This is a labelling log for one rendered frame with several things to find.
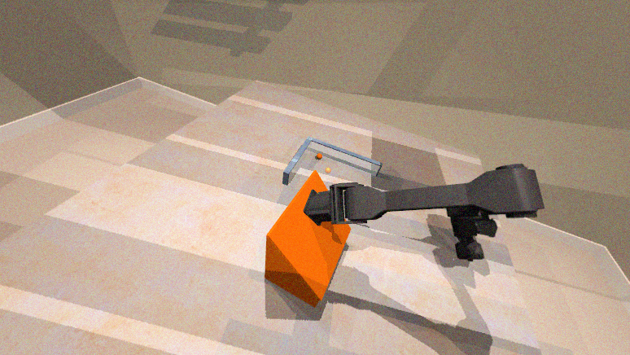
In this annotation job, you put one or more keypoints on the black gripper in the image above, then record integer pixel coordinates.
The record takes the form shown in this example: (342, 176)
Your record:
(468, 248)

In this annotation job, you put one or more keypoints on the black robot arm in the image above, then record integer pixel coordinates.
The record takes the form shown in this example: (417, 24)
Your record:
(511, 189)

